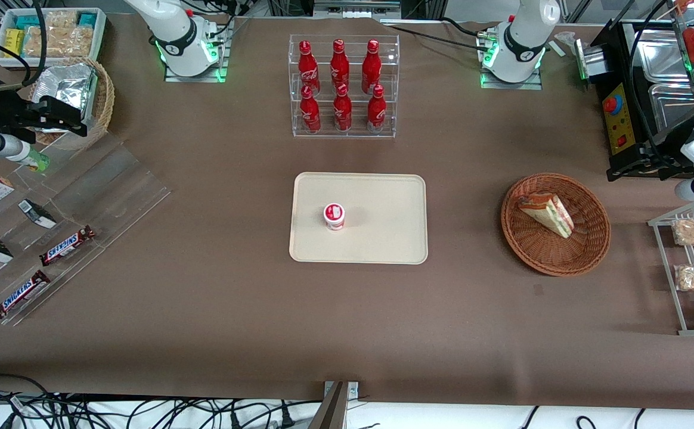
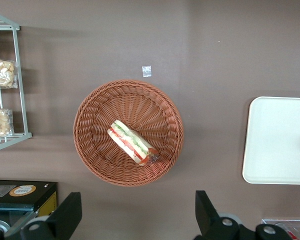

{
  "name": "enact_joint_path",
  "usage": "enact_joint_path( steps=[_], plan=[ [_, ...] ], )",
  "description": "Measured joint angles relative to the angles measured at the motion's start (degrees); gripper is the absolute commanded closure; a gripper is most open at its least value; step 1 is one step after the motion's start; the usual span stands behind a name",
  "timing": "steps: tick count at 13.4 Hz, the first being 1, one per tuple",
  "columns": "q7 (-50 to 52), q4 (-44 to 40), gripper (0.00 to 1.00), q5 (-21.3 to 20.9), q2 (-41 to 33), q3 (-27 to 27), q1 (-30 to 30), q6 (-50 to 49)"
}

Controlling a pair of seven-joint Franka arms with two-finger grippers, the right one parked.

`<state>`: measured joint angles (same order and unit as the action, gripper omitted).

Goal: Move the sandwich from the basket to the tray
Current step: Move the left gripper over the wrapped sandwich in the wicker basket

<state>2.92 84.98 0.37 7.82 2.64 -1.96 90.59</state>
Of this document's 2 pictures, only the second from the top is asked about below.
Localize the round brown wicker basket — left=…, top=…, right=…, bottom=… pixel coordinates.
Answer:
left=72, top=79, right=185, bottom=188

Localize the grey wire shelf rack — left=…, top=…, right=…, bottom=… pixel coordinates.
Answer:
left=0, top=9, right=33, bottom=154

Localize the plastic-wrapped vegetable sandwich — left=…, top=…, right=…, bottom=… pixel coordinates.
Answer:
left=107, top=119, right=160, bottom=167

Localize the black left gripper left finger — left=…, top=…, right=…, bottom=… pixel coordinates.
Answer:
left=4, top=191, right=83, bottom=240

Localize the cream plastic serving tray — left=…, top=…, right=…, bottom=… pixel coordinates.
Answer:
left=241, top=96, right=300, bottom=186

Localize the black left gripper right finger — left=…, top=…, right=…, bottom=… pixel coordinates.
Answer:
left=193, top=190, right=243, bottom=240

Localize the clear acrylic bottle rack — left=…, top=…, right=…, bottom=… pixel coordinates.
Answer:
left=261, top=218, right=300, bottom=240

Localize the black food warmer cabinet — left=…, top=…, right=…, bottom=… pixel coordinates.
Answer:
left=0, top=179, right=58, bottom=240

